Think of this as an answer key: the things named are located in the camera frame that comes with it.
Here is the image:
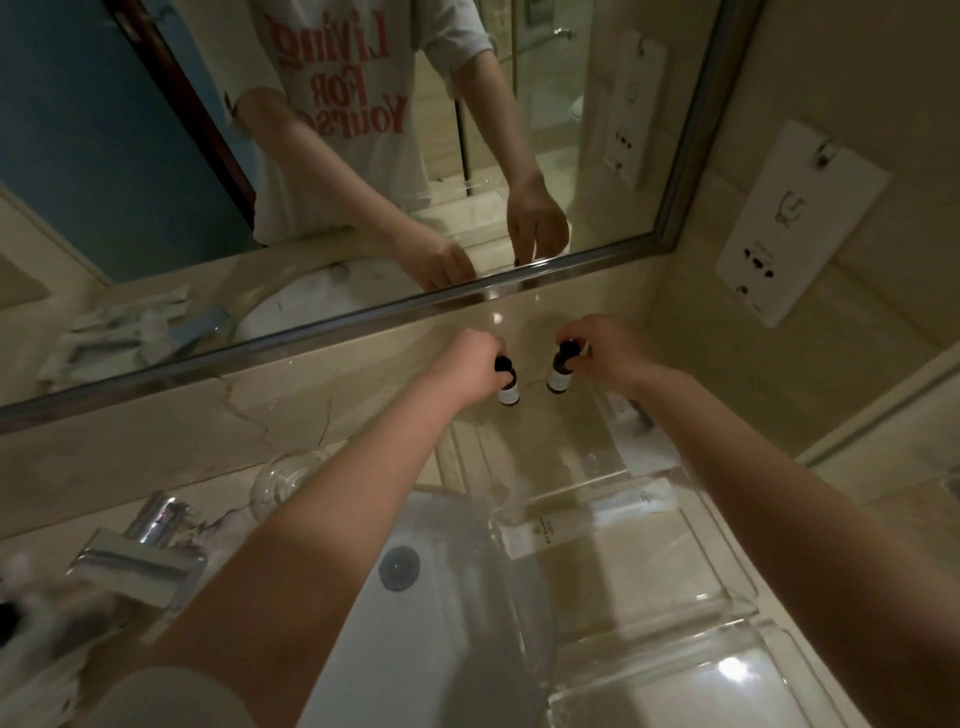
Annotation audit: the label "person's left forearm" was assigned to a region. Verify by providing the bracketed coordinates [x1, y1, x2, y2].
[138, 374, 481, 728]

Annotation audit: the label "metal framed wall mirror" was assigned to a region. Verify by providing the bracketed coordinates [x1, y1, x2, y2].
[0, 0, 766, 436]

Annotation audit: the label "person's left hand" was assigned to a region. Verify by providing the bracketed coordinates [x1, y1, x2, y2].
[419, 327, 519, 410]

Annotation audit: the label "person's right hand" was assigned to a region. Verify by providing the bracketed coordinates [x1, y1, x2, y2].
[558, 313, 676, 403]

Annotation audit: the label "white wall socket panel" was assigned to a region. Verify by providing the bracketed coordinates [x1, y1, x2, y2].
[713, 119, 894, 330]

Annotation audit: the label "white sink basin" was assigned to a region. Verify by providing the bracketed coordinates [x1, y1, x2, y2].
[296, 483, 560, 728]

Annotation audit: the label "pile of white amenity packets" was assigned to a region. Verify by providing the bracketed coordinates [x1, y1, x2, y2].
[0, 554, 151, 728]

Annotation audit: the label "chrome faucet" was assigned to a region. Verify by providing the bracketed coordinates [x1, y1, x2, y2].
[65, 491, 210, 613]

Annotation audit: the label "white toothpaste tube packet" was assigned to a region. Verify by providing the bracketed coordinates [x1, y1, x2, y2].
[503, 476, 680, 560]

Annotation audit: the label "clear acrylic tray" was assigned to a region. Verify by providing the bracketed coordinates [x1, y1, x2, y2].
[487, 472, 763, 646]
[438, 374, 676, 519]
[547, 614, 849, 728]

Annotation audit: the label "round sink drain stopper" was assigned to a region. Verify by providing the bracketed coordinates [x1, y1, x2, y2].
[377, 545, 423, 594]

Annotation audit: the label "clear glass dish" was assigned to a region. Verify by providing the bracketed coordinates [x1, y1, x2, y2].
[249, 449, 331, 526]

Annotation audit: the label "person's right forearm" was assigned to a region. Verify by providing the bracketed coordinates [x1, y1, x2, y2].
[633, 367, 960, 728]

